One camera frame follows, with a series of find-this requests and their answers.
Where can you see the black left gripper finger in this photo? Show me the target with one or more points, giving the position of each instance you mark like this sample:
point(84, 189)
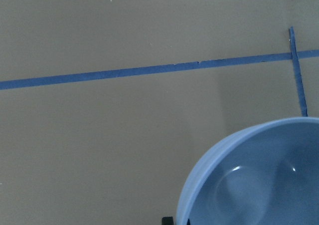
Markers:
point(167, 221)

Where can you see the blue ceramic bowl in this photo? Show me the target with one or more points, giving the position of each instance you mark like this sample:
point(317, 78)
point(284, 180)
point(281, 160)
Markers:
point(266, 174)

